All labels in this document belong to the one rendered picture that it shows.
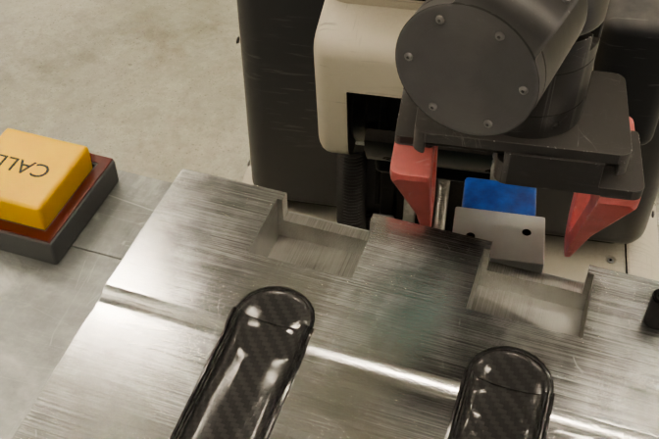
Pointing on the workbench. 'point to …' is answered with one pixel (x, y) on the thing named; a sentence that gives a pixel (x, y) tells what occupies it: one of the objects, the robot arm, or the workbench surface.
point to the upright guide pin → (652, 312)
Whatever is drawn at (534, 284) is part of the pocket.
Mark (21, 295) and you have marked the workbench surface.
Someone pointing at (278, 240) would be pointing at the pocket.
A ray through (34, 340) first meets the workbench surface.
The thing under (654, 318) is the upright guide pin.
